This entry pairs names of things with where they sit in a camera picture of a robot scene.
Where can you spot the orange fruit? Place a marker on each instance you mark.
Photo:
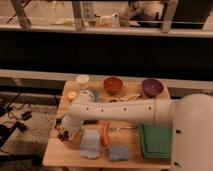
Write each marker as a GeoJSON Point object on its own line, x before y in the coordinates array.
{"type": "Point", "coordinates": [71, 95]}

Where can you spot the green plastic tray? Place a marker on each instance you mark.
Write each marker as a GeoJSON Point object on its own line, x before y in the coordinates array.
{"type": "Point", "coordinates": [155, 141]}

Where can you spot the white paper cup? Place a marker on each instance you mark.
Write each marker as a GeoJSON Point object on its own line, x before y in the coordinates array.
{"type": "Point", "coordinates": [83, 81]}

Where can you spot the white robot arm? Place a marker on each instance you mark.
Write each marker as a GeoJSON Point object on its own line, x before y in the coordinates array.
{"type": "Point", "coordinates": [190, 117]}

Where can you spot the black rectangular block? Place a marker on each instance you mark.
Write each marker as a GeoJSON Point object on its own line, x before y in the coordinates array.
{"type": "Point", "coordinates": [90, 122]}

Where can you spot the metal spoon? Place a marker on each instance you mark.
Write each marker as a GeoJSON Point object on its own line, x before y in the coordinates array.
{"type": "Point", "coordinates": [116, 129]}

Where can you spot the light blue cloth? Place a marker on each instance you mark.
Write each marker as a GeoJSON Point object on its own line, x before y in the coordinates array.
{"type": "Point", "coordinates": [90, 146]}

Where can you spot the purple bowl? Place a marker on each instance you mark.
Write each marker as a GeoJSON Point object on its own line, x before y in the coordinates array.
{"type": "Point", "coordinates": [152, 87]}

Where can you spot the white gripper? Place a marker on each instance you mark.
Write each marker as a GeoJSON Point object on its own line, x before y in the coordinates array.
{"type": "Point", "coordinates": [71, 133]}

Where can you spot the red bowl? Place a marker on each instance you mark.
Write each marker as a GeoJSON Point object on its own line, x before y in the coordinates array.
{"type": "Point", "coordinates": [112, 85]}

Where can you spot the dark red grape bunch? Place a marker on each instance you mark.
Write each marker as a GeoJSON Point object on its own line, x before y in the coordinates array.
{"type": "Point", "coordinates": [63, 136]}

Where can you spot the wooden table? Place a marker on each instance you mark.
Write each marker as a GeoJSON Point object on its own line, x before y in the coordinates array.
{"type": "Point", "coordinates": [66, 154]}

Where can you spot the blue sponge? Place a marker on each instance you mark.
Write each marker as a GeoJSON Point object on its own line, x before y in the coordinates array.
{"type": "Point", "coordinates": [118, 153]}

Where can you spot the blue plastic cup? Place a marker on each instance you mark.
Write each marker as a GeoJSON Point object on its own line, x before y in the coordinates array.
{"type": "Point", "coordinates": [96, 95]}

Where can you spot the orange carrot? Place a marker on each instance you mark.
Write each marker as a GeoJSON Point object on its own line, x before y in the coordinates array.
{"type": "Point", "coordinates": [105, 136]}

